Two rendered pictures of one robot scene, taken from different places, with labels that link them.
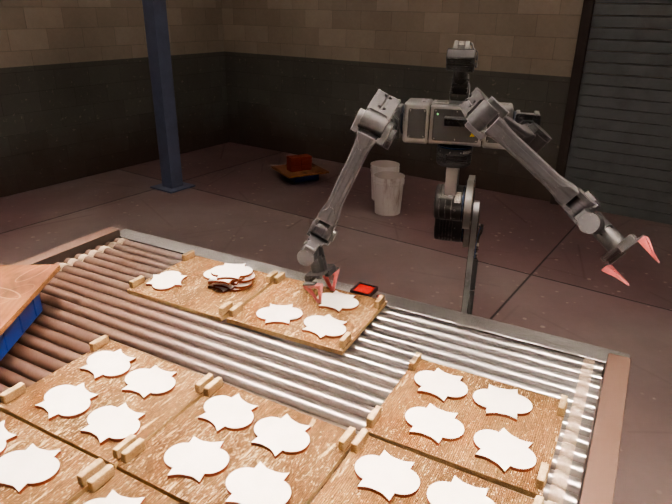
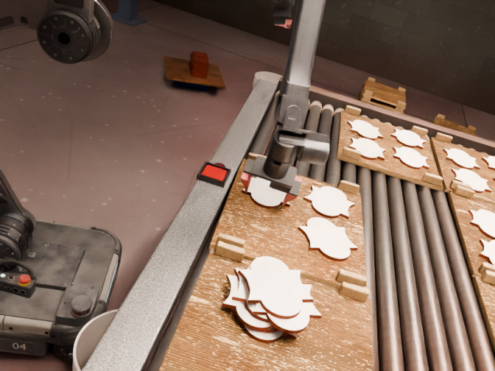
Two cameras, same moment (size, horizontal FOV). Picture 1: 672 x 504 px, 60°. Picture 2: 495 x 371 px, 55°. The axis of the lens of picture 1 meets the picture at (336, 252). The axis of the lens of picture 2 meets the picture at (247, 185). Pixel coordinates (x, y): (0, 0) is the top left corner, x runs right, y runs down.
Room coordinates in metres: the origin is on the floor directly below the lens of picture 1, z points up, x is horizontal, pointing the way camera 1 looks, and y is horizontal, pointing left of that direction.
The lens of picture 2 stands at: (2.20, 0.92, 1.59)
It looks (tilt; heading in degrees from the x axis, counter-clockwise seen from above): 32 degrees down; 245
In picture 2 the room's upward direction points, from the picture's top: 16 degrees clockwise
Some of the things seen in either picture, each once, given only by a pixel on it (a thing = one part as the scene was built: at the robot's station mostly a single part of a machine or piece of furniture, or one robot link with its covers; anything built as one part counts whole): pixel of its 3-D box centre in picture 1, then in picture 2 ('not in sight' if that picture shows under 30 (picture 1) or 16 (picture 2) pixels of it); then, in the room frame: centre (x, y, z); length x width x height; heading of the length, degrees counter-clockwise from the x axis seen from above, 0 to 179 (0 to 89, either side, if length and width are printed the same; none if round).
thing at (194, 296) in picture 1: (205, 284); (275, 352); (1.86, 0.47, 0.93); 0.41 x 0.35 x 0.02; 62
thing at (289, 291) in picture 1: (309, 311); (295, 217); (1.67, 0.09, 0.93); 0.41 x 0.35 x 0.02; 64
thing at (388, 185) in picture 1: (388, 193); not in sight; (5.35, -0.50, 0.18); 0.30 x 0.30 x 0.37
